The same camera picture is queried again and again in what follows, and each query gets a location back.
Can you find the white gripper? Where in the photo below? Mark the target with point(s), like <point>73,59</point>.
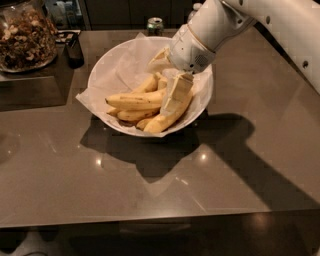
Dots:
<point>189,52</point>

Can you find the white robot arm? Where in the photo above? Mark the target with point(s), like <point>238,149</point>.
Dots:
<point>293,24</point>

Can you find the back left yellow banana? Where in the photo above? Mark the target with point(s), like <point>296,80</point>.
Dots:
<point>150,84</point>

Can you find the top yellow banana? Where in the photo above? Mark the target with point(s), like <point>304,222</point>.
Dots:
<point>136,101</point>

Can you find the white bowl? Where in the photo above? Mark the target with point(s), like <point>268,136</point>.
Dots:
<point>110,66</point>

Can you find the right long yellow banana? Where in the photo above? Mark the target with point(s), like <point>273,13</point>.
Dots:
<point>161,122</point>

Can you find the lower middle yellow banana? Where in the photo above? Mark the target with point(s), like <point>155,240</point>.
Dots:
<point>133,115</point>

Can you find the small bottom banana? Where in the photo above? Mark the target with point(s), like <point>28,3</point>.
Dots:
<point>143,123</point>

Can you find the green soda can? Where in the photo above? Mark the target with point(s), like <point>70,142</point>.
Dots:
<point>155,26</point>

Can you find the white paper liner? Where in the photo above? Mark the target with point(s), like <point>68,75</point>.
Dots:
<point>130,60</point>

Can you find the clear plastic water bottle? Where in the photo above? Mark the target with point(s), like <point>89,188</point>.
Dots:
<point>195,8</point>

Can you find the dark cup holder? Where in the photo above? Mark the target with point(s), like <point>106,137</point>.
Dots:
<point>73,48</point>

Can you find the dark raised tray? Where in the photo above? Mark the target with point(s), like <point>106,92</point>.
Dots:
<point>46,87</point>

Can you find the glass jar of nuts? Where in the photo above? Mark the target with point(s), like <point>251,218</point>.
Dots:
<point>26,40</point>

